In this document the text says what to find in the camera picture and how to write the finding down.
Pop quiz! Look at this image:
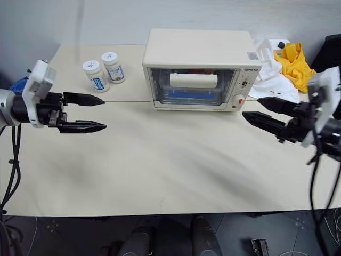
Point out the dark rounded shape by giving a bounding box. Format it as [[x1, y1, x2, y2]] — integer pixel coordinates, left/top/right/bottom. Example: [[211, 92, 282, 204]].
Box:
[[118, 226, 157, 256], [190, 215, 222, 256]]

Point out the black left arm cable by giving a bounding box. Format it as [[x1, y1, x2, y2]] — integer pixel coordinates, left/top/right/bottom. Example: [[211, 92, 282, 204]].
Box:
[[0, 124, 22, 214]]

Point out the white power strip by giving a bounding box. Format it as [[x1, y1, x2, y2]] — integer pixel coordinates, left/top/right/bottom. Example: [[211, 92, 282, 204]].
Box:
[[268, 38, 290, 52]]

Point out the black chair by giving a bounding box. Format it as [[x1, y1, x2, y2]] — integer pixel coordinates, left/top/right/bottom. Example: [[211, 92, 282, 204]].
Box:
[[310, 34, 341, 121]]

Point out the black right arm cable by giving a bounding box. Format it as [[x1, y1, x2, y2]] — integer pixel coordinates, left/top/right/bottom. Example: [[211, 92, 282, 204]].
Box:
[[306, 125, 341, 256]]

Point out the white jar blue yellow label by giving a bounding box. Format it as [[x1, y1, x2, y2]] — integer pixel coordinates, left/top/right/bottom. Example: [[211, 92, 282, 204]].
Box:
[[101, 51, 126, 84]]

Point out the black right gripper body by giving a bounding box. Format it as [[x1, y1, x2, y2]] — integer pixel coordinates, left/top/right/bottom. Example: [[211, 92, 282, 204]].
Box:
[[275, 102, 320, 145]]

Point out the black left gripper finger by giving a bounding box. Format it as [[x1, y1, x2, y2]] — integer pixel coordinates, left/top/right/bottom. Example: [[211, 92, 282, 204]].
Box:
[[62, 92, 105, 107], [59, 120, 108, 134]]

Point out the blue coiled cable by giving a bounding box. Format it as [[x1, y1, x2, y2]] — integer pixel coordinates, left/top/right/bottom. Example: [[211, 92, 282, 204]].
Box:
[[10, 76, 30, 94]]

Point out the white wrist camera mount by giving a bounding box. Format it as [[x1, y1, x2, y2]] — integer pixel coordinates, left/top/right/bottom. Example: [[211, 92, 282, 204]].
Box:
[[302, 66, 341, 148], [21, 59, 58, 129]]

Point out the clear food container blue lid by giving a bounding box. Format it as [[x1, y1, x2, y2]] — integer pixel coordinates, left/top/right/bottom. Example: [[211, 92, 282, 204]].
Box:
[[157, 84, 222, 103]]

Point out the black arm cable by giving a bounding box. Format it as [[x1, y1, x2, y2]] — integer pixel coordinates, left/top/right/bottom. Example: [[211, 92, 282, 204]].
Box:
[[0, 124, 22, 214], [306, 125, 341, 256]]

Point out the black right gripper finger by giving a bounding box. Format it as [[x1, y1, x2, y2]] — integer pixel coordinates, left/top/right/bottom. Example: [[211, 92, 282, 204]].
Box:
[[256, 97, 301, 118], [241, 111, 290, 139]]

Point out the white jar blue checked label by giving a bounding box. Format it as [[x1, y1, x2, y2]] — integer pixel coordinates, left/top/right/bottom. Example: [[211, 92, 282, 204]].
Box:
[[82, 60, 111, 93]]

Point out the small dark floor object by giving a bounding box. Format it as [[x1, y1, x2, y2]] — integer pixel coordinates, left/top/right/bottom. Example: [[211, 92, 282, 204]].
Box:
[[251, 238, 269, 254]]

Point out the white cloth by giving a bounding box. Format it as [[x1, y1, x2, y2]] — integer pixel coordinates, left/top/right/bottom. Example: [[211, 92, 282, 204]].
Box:
[[248, 38, 301, 103]]

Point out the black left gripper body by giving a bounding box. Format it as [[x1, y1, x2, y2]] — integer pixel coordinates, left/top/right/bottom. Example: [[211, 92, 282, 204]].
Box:
[[36, 92, 68, 132]]

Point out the glass oven door with handle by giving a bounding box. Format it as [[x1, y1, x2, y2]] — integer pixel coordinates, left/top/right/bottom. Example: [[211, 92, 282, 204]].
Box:
[[147, 67, 238, 105]]

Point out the yellow cloth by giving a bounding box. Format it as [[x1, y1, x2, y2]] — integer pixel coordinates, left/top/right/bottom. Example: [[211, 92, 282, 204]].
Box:
[[273, 42, 318, 94]]

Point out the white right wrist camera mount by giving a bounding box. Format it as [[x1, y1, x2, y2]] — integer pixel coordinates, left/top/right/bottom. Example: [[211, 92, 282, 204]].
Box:
[[302, 66, 341, 148]]

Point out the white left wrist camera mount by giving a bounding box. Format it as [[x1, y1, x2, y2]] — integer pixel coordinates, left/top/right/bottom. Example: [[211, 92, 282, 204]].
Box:
[[21, 59, 58, 129]]

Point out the cream toaster oven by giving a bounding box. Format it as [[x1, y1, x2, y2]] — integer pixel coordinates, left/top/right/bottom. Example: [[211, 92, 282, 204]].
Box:
[[142, 28, 263, 113]]

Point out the cream oven timer knob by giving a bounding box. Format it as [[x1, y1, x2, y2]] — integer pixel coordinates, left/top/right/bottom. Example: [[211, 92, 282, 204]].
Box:
[[232, 93, 247, 108]]

